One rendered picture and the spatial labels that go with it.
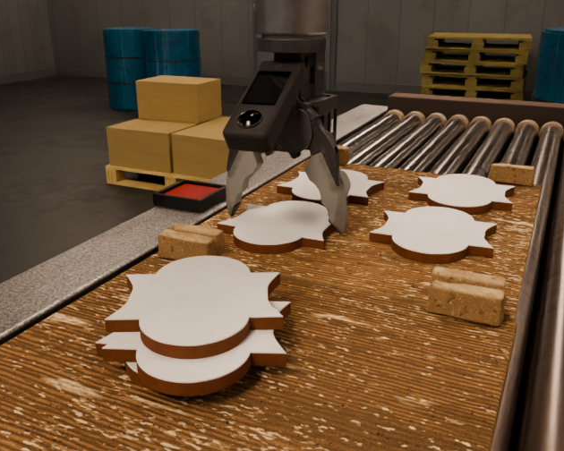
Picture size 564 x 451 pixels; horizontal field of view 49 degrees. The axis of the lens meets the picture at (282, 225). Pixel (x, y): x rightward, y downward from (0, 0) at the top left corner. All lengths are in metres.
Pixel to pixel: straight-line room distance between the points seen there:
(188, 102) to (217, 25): 4.67
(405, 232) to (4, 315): 0.40
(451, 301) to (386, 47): 7.54
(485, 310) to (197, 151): 3.35
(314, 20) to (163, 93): 3.64
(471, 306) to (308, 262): 0.17
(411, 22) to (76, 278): 7.43
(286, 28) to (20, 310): 0.36
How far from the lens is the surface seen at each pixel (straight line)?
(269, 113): 0.59
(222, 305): 0.46
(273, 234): 0.64
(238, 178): 0.69
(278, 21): 0.63
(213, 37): 8.81
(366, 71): 8.09
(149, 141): 3.98
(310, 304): 0.53
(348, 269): 0.59
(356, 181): 0.84
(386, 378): 0.44
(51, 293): 0.63
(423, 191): 0.80
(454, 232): 0.68
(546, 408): 0.48
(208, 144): 3.73
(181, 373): 0.40
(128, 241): 0.73
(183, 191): 0.86
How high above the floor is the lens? 1.18
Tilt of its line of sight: 21 degrees down
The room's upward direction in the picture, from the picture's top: straight up
